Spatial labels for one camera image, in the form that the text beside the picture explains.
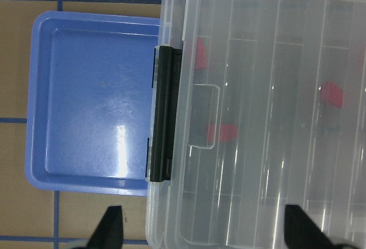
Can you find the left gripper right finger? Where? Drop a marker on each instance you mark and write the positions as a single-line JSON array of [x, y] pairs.
[[302, 232]]

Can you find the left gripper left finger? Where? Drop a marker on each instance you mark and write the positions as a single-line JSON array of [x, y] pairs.
[[109, 232]]

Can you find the clear plastic box lid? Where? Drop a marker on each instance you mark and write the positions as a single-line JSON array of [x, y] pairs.
[[266, 62]]

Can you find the red block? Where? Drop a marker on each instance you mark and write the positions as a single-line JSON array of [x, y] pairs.
[[225, 132], [331, 94], [201, 58]]

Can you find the clear plastic storage box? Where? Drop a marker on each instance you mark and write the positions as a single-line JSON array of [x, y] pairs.
[[170, 34]]

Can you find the red block under lid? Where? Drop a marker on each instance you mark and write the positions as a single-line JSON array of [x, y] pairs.
[[331, 94]]

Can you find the blue plastic tray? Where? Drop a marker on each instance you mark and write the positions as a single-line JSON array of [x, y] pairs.
[[89, 102]]

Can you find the black box latch handle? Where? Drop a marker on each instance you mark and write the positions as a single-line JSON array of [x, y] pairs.
[[166, 82]]

